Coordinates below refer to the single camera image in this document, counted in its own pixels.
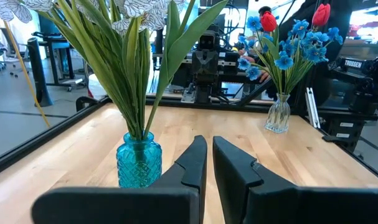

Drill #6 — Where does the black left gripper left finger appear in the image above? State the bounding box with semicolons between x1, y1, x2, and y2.
31;134;208;224

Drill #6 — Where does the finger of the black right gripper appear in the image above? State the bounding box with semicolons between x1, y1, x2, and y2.
205;67;213;103
197;67;206;103

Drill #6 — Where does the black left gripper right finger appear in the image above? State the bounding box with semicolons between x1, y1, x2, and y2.
212;136;378;224

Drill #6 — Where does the teal glass vase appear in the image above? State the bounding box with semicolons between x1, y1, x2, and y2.
116;132;163;189

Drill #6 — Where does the white artificial flower bunch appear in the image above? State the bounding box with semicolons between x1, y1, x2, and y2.
0;0;139;141
110;0;189;141

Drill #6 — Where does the blue artificial flower bunch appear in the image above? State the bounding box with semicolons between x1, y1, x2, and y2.
278;19;344;94
237;16;294;94

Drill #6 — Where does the red artificial tulip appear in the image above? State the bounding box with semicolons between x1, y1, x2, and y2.
259;11;285;96

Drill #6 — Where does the long green stem with leaf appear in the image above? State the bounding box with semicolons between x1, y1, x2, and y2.
296;3;332;94

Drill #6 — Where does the clear glass vase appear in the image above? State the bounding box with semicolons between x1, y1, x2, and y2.
264;93;291;134

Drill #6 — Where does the person's hand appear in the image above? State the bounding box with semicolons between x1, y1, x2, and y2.
257;70;271;83

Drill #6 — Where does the person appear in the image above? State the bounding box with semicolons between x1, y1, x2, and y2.
238;4;281;83

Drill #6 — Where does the white bucket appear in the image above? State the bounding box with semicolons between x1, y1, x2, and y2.
88;73;108;101

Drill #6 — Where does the black rolling desk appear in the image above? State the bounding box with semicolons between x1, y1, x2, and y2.
32;30;87;93

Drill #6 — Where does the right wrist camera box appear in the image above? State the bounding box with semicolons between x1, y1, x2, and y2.
198;32;217;50

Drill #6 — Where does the white metal bracket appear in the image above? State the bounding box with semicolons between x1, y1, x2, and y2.
305;86;321;129

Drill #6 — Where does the black corner bracket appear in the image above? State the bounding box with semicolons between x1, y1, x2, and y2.
75;95;100;113

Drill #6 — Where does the black cylindrical pedestal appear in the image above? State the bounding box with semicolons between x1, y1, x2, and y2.
26;37;55;108

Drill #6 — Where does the yellow cable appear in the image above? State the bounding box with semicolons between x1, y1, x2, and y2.
3;21;52;128

